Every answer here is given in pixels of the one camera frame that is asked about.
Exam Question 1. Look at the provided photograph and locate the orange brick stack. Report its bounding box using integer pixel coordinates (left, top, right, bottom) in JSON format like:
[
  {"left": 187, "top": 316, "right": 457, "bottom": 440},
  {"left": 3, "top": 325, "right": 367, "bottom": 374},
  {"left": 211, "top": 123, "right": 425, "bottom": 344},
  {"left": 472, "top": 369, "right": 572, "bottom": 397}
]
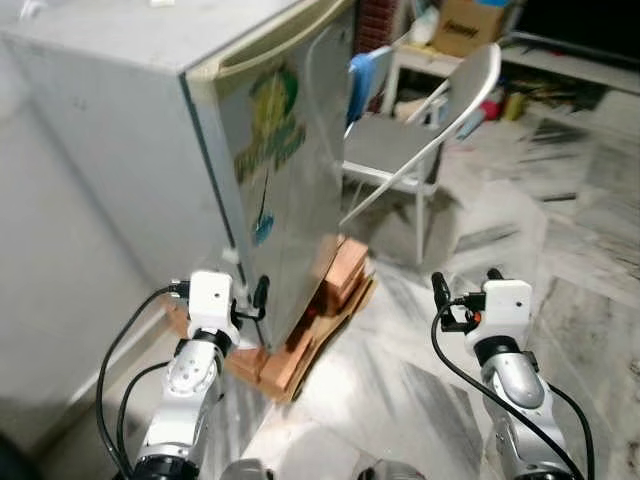
[{"left": 165, "top": 235, "right": 378, "bottom": 403}]

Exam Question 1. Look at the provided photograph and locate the yellow container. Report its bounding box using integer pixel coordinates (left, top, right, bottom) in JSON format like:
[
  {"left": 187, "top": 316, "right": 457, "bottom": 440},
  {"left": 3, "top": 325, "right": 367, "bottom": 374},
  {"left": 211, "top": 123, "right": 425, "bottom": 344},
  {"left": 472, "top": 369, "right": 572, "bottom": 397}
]
[{"left": 505, "top": 92, "right": 527, "bottom": 121}]

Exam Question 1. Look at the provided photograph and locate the robot right leg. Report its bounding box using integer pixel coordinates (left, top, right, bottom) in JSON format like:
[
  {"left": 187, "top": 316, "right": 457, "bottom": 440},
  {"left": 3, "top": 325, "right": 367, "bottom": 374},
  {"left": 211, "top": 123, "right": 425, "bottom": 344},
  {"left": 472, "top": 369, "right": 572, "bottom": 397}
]
[{"left": 358, "top": 460, "right": 433, "bottom": 480}]

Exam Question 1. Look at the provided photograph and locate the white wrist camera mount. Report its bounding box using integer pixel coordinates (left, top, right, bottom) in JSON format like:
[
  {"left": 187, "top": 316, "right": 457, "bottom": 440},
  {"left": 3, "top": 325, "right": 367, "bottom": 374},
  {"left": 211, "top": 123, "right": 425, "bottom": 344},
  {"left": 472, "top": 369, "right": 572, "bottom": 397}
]
[
  {"left": 482, "top": 280, "right": 534, "bottom": 343},
  {"left": 188, "top": 270, "right": 242, "bottom": 348}
]

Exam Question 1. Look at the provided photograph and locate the grey small fridge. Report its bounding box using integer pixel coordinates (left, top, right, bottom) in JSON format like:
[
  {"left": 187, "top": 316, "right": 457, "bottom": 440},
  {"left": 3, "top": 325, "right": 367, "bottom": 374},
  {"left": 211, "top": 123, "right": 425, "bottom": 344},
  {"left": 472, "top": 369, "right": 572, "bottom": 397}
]
[{"left": 0, "top": 0, "right": 346, "bottom": 301}]

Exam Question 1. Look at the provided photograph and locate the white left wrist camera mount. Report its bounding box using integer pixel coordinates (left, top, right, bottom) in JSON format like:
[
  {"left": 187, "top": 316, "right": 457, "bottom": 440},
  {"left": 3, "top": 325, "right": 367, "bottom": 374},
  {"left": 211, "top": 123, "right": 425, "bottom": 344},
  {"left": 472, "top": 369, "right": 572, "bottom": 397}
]
[{"left": 188, "top": 270, "right": 242, "bottom": 348}]

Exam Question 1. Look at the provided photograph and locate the grey folding chair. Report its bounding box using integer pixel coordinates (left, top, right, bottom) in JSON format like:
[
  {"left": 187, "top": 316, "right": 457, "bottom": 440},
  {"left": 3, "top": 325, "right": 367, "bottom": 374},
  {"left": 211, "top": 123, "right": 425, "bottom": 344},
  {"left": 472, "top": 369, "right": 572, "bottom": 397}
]
[{"left": 340, "top": 43, "right": 503, "bottom": 266}]

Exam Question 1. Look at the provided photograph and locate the grey metal rack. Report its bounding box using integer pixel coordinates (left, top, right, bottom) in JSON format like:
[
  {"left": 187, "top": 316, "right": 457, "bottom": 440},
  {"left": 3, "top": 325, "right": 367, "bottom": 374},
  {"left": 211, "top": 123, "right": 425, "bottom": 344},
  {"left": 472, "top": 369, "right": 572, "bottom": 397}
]
[{"left": 500, "top": 30, "right": 640, "bottom": 96}]

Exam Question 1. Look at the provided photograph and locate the robot left leg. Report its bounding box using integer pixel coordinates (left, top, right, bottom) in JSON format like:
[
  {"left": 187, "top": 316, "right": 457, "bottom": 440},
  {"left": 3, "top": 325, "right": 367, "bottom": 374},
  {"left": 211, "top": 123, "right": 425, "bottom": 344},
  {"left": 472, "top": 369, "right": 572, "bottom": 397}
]
[{"left": 218, "top": 458, "right": 273, "bottom": 480}]

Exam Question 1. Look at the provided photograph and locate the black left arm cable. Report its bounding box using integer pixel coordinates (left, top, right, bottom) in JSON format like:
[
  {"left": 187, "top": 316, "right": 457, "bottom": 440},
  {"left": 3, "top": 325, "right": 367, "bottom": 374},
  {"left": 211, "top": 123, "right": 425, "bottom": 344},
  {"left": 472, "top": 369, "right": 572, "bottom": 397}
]
[{"left": 95, "top": 283, "right": 191, "bottom": 476}]

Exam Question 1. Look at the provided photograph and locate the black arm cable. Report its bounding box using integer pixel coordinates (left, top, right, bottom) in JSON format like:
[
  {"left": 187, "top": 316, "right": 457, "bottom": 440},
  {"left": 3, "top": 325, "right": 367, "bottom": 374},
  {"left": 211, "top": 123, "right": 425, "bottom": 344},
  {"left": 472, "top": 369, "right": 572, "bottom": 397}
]
[
  {"left": 95, "top": 283, "right": 191, "bottom": 476},
  {"left": 431, "top": 295, "right": 586, "bottom": 480}
]

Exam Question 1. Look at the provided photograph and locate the blue cloth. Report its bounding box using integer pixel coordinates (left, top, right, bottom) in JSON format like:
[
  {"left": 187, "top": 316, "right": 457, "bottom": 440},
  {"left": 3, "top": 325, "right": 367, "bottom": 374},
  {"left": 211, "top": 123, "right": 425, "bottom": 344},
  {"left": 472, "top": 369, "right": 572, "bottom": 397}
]
[{"left": 347, "top": 47, "right": 393, "bottom": 129}]

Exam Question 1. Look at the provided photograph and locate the brown cardboard box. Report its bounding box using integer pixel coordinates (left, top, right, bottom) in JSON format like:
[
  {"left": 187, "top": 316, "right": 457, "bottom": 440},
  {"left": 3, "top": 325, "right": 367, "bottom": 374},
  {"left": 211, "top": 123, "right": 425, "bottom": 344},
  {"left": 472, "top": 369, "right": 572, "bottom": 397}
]
[{"left": 432, "top": 0, "right": 509, "bottom": 56}]

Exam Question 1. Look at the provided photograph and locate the white side table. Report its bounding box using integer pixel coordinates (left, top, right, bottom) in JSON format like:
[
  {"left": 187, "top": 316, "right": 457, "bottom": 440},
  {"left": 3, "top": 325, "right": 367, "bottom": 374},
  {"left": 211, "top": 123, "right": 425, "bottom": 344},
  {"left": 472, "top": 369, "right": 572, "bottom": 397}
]
[{"left": 385, "top": 40, "right": 471, "bottom": 113}]

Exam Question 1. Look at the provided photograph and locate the robot leg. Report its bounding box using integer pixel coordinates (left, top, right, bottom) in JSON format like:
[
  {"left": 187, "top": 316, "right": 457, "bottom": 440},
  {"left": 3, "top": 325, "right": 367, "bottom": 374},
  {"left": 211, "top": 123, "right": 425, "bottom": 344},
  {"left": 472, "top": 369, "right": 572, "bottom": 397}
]
[
  {"left": 218, "top": 458, "right": 273, "bottom": 480},
  {"left": 358, "top": 460, "right": 433, "bottom": 480}
]

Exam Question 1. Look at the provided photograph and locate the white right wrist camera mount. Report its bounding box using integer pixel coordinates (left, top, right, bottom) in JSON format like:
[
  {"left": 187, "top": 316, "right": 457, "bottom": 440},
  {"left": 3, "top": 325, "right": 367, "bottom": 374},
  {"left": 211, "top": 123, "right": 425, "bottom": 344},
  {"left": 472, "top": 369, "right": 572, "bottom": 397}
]
[{"left": 482, "top": 280, "right": 534, "bottom": 343}]

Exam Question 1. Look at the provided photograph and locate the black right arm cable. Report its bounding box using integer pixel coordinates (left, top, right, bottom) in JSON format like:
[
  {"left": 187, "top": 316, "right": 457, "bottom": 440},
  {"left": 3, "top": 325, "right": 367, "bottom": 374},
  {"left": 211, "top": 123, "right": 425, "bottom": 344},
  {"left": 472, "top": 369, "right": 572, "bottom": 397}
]
[{"left": 431, "top": 295, "right": 586, "bottom": 480}]

